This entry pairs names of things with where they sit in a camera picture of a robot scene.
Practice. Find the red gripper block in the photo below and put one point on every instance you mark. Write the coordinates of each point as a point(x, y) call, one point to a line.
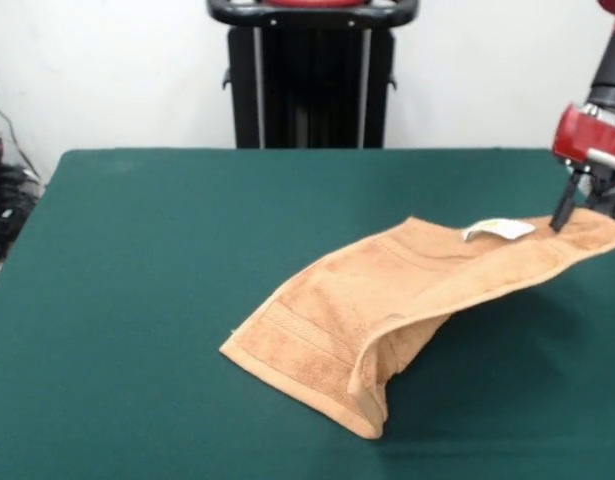
point(582, 135)

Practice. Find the tan terry towel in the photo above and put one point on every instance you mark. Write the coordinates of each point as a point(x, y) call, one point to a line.
point(387, 300)

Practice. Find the red robot base joint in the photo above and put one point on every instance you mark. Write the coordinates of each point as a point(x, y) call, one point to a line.
point(317, 2)

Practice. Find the dark green table cloth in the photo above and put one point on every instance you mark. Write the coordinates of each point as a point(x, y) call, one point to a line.
point(162, 275)

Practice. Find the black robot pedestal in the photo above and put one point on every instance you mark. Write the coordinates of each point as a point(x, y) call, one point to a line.
point(312, 90)

